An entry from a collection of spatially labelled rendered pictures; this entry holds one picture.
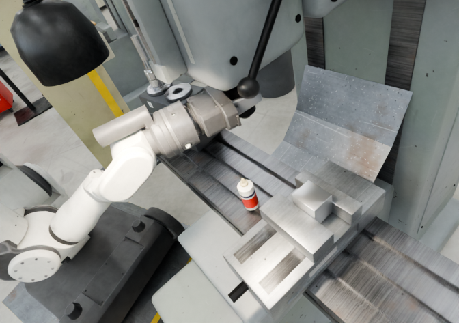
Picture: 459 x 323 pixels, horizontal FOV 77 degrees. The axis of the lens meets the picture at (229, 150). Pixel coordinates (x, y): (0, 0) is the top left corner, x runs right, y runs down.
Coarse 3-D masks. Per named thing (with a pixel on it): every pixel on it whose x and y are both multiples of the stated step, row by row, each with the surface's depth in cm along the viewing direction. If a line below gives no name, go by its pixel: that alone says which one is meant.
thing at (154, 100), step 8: (168, 88) 95; (176, 88) 92; (184, 88) 91; (192, 88) 92; (200, 88) 91; (144, 96) 97; (152, 96) 96; (160, 96) 94; (168, 96) 90; (176, 96) 89; (184, 96) 88; (152, 104) 96; (160, 104) 92; (168, 104) 89; (184, 104) 87; (152, 112) 100; (200, 136) 96; (200, 144) 97
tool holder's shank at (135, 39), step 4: (132, 36) 86; (136, 36) 85; (132, 40) 86; (136, 40) 85; (140, 40) 86; (136, 44) 86; (140, 44) 86; (136, 48) 88; (140, 48) 87; (144, 48) 88; (140, 52) 88; (144, 52) 88; (140, 56) 89; (144, 56) 89; (144, 60) 90; (148, 60) 90; (144, 64) 91; (148, 64) 90; (148, 68) 91
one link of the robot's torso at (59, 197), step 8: (32, 168) 89; (40, 168) 92; (48, 176) 93; (56, 184) 94; (56, 192) 98; (64, 192) 98; (48, 200) 97; (56, 200) 96; (64, 200) 98; (80, 248) 116; (72, 256) 114
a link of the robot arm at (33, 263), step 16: (0, 208) 49; (0, 224) 48; (16, 224) 51; (0, 240) 48; (16, 240) 50; (0, 256) 48; (16, 256) 49; (32, 256) 49; (48, 256) 51; (0, 272) 50; (16, 272) 50; (32, 272) 51; (48, 272) 52
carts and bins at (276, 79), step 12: (276, 60) 239; (288, 60) 245; (264, 72) 248; (276, 72) 247; (288, 72) 252; (264, 84) 258; (276, 84) 255; (288, 84) 260; (264, 96) 269; (276, 96) 265
